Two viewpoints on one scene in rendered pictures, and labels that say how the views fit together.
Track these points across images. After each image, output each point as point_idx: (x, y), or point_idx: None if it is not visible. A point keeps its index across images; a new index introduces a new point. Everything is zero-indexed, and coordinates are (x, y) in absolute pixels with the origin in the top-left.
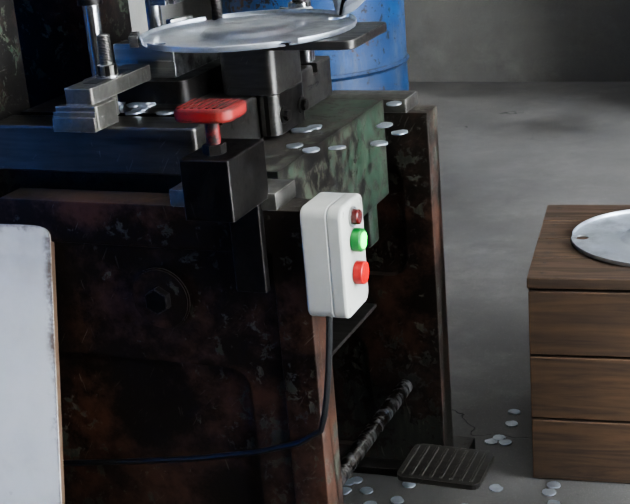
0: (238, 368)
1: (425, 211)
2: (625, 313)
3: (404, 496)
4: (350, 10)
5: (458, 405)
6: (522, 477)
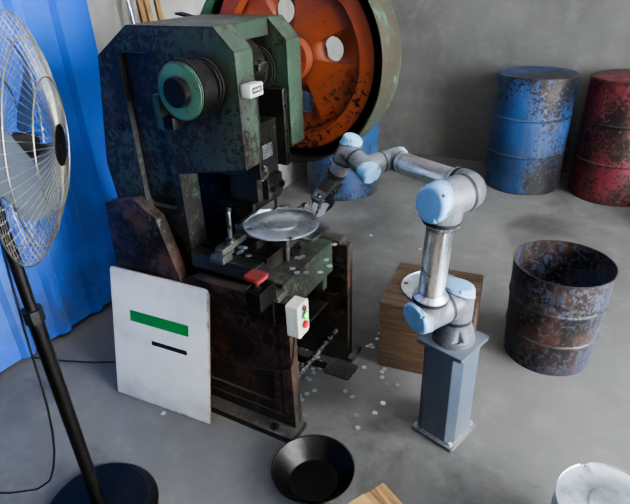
0: (266, 343)
1: (345, 277)
2: None
3: None
4: (318, 216)
5: (361, 327)
6: (374, 363)
